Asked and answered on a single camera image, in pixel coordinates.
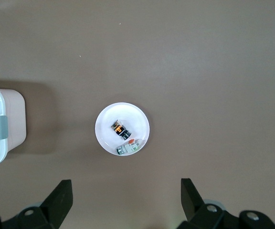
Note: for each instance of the pink round plate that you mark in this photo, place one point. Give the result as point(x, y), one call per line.
point(106, 133)

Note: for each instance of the white and green switch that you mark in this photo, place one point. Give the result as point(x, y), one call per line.
point(128, 149)

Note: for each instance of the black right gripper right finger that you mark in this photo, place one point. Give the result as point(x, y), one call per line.
point(192, 202)

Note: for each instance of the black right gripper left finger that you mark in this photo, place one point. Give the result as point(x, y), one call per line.
point(56, 202)

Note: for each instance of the white lidded box grey latches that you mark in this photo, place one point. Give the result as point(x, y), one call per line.
point(13, 119)

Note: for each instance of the orange and black switch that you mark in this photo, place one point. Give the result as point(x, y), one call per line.
point(119, 130)

